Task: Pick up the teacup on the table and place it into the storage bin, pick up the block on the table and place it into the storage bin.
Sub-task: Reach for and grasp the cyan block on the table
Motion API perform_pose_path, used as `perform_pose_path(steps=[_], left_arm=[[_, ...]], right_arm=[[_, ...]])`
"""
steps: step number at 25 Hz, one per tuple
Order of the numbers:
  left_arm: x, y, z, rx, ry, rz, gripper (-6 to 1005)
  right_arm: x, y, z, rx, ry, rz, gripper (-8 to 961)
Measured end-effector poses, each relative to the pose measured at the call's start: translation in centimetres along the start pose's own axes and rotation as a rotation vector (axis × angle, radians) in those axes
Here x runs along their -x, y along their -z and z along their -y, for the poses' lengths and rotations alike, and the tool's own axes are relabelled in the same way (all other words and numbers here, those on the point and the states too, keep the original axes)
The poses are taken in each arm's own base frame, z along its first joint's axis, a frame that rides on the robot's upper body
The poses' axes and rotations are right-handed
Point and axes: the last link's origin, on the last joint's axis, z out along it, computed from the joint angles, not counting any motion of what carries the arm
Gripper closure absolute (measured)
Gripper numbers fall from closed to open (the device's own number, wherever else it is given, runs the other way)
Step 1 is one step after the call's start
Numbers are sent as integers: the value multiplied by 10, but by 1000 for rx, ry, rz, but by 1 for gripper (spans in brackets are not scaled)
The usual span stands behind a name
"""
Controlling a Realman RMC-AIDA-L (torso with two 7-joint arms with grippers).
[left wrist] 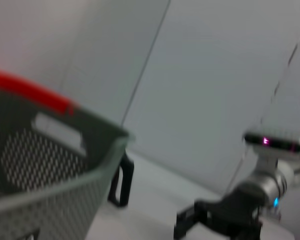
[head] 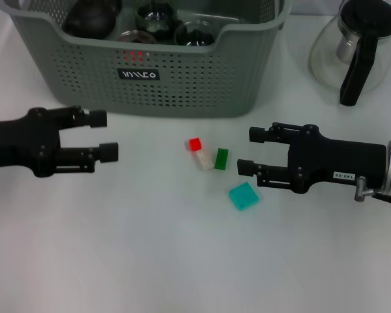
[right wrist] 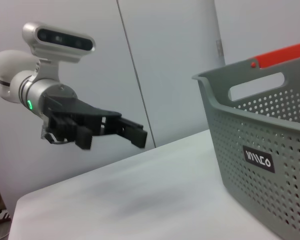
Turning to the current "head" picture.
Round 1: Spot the glass pitcher black handle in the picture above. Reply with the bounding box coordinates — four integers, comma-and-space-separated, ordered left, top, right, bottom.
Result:
308, 0, 391, 108

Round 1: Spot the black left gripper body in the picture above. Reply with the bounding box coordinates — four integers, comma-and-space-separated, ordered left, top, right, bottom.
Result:
0, 106, 63, 179

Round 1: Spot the teal flat toy brick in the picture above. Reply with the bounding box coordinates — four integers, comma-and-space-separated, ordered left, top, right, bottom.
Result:
228, 181, 260, 212

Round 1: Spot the dark clay teapot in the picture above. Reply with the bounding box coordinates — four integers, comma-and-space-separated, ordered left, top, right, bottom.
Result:
65, 0, 122, 37

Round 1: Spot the glass teacup black sleeve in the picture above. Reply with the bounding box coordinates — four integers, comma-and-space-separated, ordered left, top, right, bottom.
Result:
117, 29, 158, 45
134, 0, 180, 35
174, 20, 216, 47

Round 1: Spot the grey perforated storage bin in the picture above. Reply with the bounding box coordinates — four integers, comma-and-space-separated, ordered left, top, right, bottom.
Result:
3, 0, 293, 119

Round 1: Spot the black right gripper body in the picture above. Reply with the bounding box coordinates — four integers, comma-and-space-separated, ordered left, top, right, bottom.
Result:
287, 123, 388, 196

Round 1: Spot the white toy brick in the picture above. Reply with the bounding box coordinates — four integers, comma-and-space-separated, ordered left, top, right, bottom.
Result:
195, 149, 215, 171

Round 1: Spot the green toy brick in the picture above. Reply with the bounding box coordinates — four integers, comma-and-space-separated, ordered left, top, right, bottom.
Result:
214, 147, 230, 170

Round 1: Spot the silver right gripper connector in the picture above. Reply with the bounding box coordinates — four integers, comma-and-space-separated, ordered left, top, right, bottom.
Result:
354, 175, 381, 203

